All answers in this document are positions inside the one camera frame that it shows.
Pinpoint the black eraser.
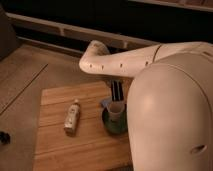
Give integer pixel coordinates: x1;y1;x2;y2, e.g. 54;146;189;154
111;81;124;101

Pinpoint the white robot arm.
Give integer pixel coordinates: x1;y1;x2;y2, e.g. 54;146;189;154
79;40;213;171

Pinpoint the green plate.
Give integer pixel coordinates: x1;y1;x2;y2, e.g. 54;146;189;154
102;108;128;134

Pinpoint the small white bottle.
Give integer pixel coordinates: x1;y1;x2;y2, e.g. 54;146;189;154
64;99;80;134

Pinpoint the wooden board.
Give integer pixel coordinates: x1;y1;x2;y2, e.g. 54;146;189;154
33;81;132;171

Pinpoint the black object on floor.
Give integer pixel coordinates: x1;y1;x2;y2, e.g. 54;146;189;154
0;131;10;144

